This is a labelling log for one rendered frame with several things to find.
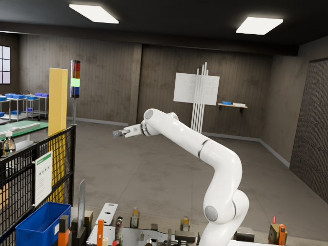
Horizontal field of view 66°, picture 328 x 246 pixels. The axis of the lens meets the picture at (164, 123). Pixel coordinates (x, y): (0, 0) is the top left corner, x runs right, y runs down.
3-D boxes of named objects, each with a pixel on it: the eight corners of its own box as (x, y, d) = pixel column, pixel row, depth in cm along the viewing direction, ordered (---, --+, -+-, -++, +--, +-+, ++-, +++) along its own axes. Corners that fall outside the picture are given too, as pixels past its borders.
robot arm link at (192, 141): (188, 151, 91) (137, 119, 111) (205, 162, 104) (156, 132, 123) (201, 130, 92) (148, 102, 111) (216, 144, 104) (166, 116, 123)
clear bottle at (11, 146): (18, 166, 145) (18, 132, 141) (11, 170, 138) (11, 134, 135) (7, 164, 145) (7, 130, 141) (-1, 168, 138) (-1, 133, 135)
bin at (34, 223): (71, 223, 163) (71, 204, 160) (43, 255, 133) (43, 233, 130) (47, 219, 164) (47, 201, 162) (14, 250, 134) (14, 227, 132)
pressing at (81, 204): (84, 226, 165) (86, 177, 160) (77, 237, 154) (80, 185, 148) (83, 226, 165) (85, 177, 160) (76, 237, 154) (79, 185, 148)
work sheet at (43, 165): (51, 192, 177) (52, 149, 172) (34, 208, 155) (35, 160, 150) (49, 192, 177) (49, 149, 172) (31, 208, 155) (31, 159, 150)
